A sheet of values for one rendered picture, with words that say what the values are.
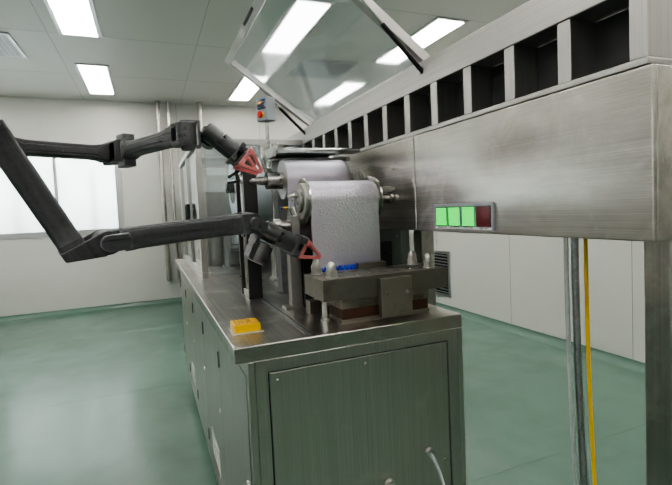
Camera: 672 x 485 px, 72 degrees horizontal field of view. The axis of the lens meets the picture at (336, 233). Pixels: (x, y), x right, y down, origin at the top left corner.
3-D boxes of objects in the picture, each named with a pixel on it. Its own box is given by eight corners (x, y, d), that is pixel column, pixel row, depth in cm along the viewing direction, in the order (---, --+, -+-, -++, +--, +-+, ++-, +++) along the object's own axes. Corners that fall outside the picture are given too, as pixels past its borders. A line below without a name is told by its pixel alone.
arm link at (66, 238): (72, 279, 104) (66, 272, 112) (127, 247, 111) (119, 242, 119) (-65, 88, 88) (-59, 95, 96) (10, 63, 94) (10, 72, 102)
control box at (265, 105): (253, 121, 198) (252, 98, 197) (265, 123, 203) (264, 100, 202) (264, 119, 193) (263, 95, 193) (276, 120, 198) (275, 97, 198)
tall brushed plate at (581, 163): (253, 222, 364) (251, 184, 362) (287, 221, 374) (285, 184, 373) (646, 243, 77) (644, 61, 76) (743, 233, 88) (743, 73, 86)
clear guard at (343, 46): (231, 61, 224) (231, 60, 224) (312, 125, 241) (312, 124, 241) (295, -59, 127) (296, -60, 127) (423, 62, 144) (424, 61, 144)
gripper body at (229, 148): (235, 162, 135) (214, 145, 133) (230, 166, 145) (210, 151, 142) (248, 145, 137) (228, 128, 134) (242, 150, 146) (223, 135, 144)
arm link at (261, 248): (254, 215, 130) (241, 213, 137) (237, 252, 128) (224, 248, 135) (287, 232, 137) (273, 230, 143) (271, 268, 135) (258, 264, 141)
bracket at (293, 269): (280, 308, 153) (276, 216, 151) (299, 306, 155) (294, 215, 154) (285, 311, 148) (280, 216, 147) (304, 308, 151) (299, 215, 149)
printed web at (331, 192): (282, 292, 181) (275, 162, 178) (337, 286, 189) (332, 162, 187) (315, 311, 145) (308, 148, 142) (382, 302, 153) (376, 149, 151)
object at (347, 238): (313, 273, 144) (310, 214, 143) (380, 266, 153) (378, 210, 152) (314, 273, 144) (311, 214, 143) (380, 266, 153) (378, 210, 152)
